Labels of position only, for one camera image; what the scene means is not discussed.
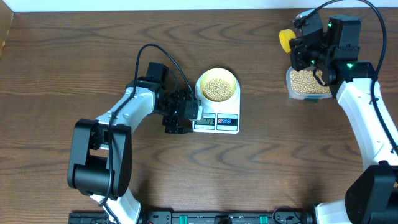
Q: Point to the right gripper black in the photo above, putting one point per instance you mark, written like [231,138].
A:
[296,50]

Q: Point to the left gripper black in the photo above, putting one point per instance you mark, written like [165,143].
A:
[179,112]

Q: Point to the yellow measuring scoop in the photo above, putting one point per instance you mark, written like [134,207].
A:
[285,36]

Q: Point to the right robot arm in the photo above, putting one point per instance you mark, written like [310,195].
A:
[334,50]

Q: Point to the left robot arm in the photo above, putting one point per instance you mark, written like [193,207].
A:
[100,162]

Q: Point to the soybeans in bowl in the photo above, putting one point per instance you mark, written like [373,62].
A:
[217,90]

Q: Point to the pale yellow bowl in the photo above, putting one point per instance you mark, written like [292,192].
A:
[221,73]

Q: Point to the white digital kitchen scale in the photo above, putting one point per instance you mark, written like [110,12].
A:
[223,118]

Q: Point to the soybeans pile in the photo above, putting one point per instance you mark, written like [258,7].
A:
[304,82]

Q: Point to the clear plastic container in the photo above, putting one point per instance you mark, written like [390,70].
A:
[302,96]

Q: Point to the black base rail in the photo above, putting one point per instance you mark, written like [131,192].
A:
[279,216]

